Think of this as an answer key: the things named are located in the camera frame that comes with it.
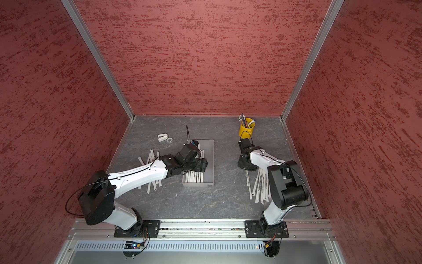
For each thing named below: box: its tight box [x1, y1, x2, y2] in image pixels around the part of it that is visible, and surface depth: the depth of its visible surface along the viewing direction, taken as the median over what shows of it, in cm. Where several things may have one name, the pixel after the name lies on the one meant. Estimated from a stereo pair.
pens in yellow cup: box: [237, 113, 256, 129], surface depth 99 cm
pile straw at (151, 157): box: [146, 149, 155, 164], surface depth 99 cm
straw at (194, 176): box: [191, 171, 197, 183], surface depth 91 cm
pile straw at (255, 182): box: [251, 167, 260, 197], surface depth 90 cm
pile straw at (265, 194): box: [259, 167, 272, 205], surface depth 88 cm
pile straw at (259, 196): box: [254, 167, 266, 205], surface depth 89 cm
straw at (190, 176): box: [187, 171, 193, 183], surface depth 91 cm
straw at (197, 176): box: [195, 171, 201, 183], surface depth 91 cm
